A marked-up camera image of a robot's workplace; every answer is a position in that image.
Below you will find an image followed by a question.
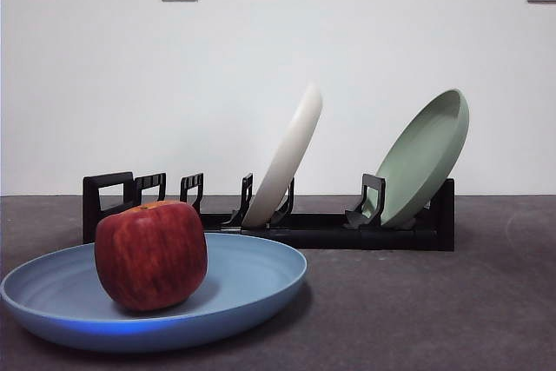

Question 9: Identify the black plate rack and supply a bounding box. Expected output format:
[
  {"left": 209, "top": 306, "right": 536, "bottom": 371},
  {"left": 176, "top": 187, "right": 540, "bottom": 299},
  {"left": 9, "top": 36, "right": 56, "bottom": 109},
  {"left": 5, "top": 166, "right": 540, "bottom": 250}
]
[{"left": 82, "top": 170, "right": 456, "bottom": 253}]

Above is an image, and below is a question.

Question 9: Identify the red apple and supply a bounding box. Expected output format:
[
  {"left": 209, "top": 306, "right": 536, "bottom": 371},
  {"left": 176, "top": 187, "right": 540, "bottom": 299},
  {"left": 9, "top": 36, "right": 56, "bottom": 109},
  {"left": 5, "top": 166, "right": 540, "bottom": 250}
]
[{"left": 94, "top": 200, "right": 209, "bottom": 313}]

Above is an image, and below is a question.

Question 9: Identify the blue plate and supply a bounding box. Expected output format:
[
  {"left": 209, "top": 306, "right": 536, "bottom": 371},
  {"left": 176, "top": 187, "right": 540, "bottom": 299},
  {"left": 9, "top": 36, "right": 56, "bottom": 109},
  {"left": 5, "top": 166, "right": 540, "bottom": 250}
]
[{"left": 0, "top": 231, "right": 309, "bottom": 354}]

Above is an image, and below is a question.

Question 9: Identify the light green plate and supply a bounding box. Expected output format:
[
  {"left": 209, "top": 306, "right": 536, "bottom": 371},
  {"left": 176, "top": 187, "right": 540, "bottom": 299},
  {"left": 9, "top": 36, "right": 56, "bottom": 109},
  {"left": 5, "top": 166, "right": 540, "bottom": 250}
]
[{"left": 374, "top": 88, "right": 471, "bottom": 229}]

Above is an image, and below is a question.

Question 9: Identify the white plate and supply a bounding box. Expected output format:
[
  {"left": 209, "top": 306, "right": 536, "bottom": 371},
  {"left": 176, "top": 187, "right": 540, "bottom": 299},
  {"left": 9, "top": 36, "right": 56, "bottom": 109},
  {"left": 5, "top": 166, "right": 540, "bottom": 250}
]
[{"left": 241, "top": 82, "right": 325, "bottom": 229}]

